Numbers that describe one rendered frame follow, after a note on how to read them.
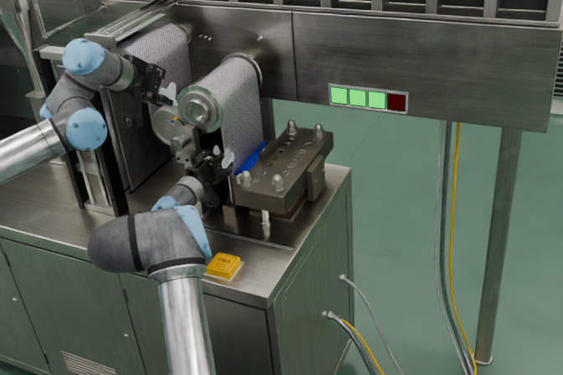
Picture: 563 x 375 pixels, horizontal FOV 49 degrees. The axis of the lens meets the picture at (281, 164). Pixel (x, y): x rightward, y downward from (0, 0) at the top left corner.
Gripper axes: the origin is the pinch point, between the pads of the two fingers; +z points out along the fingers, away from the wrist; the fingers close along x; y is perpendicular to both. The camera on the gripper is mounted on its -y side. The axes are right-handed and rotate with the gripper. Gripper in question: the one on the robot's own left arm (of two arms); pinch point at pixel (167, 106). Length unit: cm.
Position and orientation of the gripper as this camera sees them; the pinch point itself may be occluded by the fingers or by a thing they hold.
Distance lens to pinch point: 160.8
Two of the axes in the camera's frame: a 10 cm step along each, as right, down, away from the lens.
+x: -9.1, -1.5, 3.9
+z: 3.7, 1.6, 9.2
